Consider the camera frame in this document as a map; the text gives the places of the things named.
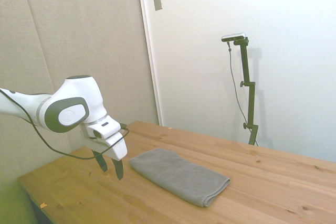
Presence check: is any silver exterior camera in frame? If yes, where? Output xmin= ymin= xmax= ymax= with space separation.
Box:
xmin=221 ymin=31 xmax=247 ymax=43

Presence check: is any black jointed camera stand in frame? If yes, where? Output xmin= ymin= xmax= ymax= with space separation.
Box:
xmin=233 ymin=37 xmax=259 ymax=146

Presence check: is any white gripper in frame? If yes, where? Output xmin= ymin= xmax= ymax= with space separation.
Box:
xmin=80 ymin=125 xmax=128 ymax=181

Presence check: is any grey towel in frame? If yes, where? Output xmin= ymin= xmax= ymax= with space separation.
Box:
xmin=128 ymin=147 xmax=232 ymax=208

